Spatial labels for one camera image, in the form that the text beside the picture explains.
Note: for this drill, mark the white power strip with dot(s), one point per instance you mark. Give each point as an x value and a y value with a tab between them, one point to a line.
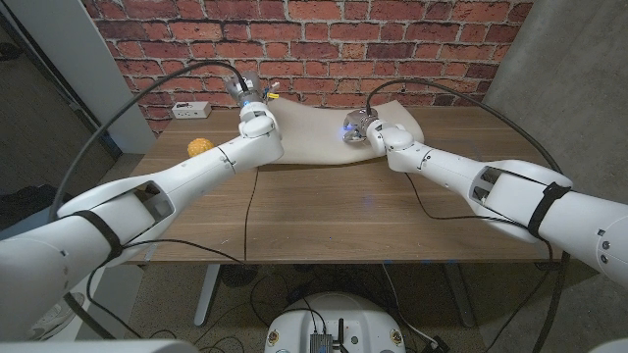
191	111

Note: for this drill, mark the grey table leg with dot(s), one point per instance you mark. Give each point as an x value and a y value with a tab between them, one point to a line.
461	299

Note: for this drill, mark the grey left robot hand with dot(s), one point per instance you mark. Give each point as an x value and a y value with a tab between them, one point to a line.
246	88

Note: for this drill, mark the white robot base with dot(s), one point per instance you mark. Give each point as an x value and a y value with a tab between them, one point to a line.
363	318

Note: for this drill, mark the white sneaker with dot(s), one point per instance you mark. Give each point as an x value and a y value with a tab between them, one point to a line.
56	319

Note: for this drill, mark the small grey computer box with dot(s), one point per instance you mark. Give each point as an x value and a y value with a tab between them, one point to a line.
321	343

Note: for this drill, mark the white table leg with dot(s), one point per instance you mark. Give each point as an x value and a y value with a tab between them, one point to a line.
206	294

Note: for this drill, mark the red brick printed backdrop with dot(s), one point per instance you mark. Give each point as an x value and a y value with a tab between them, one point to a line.
314	49

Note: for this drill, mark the white pillar panel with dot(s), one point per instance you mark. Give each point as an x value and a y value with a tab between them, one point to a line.
64	39

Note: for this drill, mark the black round floor grille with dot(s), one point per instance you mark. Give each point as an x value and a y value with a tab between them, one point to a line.
237	275

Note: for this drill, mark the yellow toy pineapple fruit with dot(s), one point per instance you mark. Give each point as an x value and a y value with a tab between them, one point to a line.
198	146

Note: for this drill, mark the cream white cloth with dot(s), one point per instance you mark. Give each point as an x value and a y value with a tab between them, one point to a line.
314	137

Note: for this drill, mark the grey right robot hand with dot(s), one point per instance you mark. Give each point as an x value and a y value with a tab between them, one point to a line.
358	127

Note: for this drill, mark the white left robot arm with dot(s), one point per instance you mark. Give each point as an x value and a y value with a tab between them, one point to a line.
147	196

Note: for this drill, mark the black antenna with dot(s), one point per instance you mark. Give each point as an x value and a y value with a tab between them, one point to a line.
341	333

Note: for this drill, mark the black bag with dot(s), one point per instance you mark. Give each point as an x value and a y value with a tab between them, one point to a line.
29	201

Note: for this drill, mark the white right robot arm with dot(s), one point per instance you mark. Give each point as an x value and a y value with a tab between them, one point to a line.
490	181

